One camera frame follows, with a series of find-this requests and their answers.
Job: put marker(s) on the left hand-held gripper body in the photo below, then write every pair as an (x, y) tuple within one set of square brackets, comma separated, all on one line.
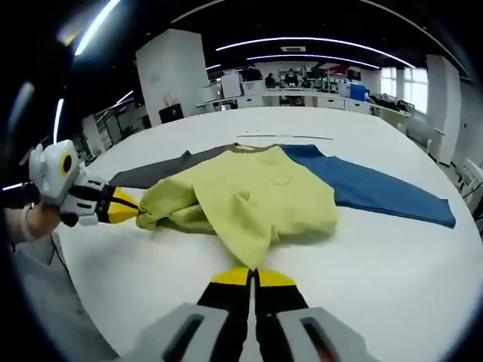
[(53, 169)]

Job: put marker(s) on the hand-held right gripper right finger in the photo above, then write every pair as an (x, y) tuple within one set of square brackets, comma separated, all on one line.
[(287, 324)]

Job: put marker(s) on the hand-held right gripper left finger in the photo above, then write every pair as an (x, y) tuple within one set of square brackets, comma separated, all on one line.
[(222, 324)]

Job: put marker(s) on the yellow grey blue garment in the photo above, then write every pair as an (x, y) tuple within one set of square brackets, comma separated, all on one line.
[(245, 188)]

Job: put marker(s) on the person's left hand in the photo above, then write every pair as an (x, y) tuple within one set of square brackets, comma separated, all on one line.
[(45, 222)]

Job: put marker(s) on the grey shelving rack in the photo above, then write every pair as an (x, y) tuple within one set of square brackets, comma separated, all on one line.
[(113, 130)]

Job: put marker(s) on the black cabinet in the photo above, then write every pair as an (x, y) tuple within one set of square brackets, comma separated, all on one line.
[(171, 115)]

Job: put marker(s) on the person's grey trousers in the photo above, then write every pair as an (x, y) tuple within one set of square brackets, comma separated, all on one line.
[(49, 301)]

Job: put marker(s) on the wide white pillar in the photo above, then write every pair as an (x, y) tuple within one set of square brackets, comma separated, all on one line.
[(173, 75)]

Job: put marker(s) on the bright ceiling light strip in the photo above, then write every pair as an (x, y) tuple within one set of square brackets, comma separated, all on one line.
[(96, 28)]

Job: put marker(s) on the white cabinet counter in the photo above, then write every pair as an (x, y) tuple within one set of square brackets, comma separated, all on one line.
[(328, 102)]

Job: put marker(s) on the ceiling air vent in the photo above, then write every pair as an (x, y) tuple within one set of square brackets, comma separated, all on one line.
[(293, 48)]

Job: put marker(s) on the short curved ceiling light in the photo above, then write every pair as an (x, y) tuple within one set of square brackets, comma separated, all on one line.
[(313, 56)]

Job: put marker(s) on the white storage bin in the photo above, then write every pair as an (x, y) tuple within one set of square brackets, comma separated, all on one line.
[(344, 90)]

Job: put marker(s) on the blue storage bin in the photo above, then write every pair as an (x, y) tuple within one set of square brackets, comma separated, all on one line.
[(358, 91)]

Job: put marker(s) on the dark cloth pile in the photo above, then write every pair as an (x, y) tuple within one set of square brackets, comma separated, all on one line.
[(390, 102)]

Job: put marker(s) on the long curved ceiling light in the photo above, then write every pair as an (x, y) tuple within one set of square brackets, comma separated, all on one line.
[(313, 38)]

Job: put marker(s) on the bright window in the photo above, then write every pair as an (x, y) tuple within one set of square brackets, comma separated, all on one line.
[(405, 88)]

